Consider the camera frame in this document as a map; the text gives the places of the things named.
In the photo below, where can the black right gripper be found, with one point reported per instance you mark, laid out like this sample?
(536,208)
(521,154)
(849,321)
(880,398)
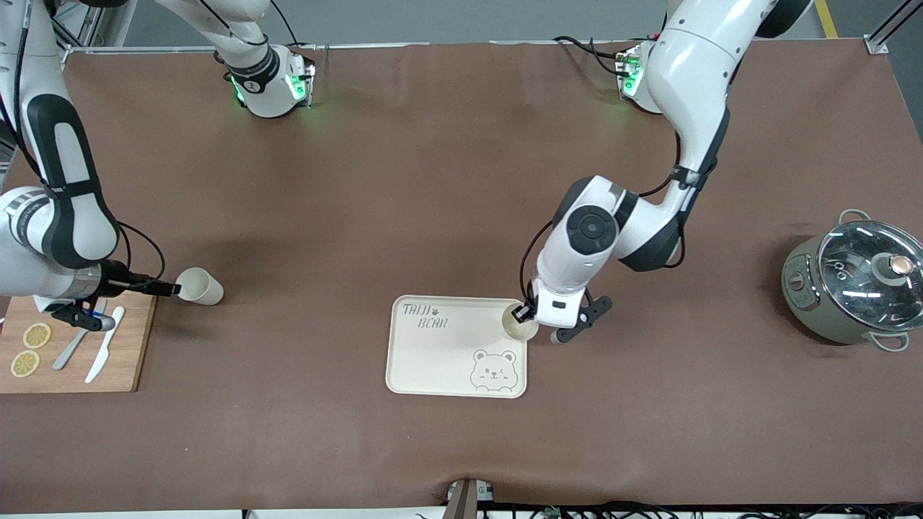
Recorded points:
(115,278)

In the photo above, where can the white IKEA cup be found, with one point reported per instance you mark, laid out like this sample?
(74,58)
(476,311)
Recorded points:
(520,330)
(202,287)

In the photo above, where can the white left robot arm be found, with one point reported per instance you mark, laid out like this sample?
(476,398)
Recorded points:
(692,72)

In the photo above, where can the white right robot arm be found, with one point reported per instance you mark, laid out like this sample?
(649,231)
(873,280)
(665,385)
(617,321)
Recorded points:
(72,216)

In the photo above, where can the cream bear print tray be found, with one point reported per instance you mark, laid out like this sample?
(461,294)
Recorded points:
(447,353)

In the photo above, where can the bamboo cutting board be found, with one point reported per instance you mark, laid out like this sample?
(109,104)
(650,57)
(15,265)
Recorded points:
(130,360)

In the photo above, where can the white plastic knife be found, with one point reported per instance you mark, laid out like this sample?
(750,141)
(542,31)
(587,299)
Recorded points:
(101,360)

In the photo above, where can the grey plastic knife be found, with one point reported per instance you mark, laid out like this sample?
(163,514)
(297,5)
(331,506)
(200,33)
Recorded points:
(66,353)

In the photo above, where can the yellow lemon slice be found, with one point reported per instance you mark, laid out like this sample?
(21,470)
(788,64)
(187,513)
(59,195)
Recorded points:
(25,363)
(37,335)

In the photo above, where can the brown table cover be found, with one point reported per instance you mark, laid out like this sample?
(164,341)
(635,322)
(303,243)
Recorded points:
(360,180)

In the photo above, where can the grey electric cooking pot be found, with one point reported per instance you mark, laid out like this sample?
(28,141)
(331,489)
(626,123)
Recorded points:
(800,295)

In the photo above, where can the glass pot lid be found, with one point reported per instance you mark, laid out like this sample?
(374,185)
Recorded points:
(865,274)

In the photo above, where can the grey metal table bracket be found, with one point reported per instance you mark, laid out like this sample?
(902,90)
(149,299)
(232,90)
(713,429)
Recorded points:
(467,499)

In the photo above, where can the aluminium frame profile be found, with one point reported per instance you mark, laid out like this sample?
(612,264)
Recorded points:
(887,32)
(79,36)

